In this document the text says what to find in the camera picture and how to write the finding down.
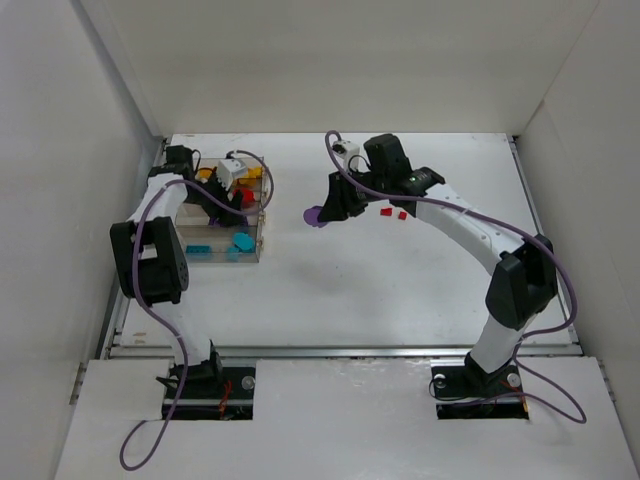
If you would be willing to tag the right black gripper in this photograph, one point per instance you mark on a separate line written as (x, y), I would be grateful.
(338, 195)

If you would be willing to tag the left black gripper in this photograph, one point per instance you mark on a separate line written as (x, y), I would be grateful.
(220, 201)

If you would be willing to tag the teal round lego brick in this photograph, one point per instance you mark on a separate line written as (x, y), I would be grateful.
(243, 241)

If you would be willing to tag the purple lego vase piece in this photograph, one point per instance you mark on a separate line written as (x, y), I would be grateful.
(311, 217)

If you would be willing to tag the teal square lego brick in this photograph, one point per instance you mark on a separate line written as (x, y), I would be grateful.
(199, 251)

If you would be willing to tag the red rounded lego brick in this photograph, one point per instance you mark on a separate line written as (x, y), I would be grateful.
(243, 198)

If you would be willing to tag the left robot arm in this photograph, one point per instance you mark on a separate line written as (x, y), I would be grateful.
(151, 264)

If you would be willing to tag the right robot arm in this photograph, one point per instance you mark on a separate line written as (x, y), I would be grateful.
(523, 278)

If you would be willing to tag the clear acrylic bin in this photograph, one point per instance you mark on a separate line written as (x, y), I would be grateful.
(219, 239)
(191, 215)
(212, 163)
(197, 196)

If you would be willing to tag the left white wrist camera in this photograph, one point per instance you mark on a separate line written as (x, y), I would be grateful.
(230, 170)

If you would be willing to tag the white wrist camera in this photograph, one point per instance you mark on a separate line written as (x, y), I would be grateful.
(230, 170)
(345, 150)

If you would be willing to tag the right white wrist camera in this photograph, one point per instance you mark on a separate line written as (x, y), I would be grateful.
(345, 150)

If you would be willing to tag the aluminium frame rail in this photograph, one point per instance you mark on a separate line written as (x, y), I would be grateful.
(276, 352)

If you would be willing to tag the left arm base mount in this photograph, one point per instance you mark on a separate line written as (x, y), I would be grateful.
(214, 392)

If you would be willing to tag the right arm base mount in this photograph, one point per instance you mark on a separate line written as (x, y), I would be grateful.
(458, 398)

